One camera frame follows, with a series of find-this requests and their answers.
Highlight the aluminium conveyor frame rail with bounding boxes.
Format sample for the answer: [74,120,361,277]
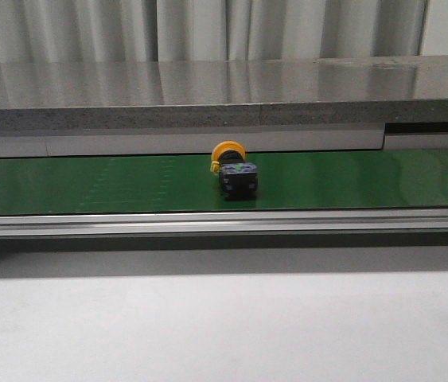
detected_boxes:
[0,208,448,238]

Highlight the green conveyor belt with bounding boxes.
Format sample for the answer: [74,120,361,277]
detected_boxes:
[0,149,448,216]

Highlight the grey stone countertop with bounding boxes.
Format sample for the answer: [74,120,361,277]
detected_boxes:
[0,55,448,160]

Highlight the yellow push button switch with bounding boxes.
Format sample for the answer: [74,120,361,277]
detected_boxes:
[210,141,258,200]

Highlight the white pleated curtain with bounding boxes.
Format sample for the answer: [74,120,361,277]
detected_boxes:
[0,1,448,63]

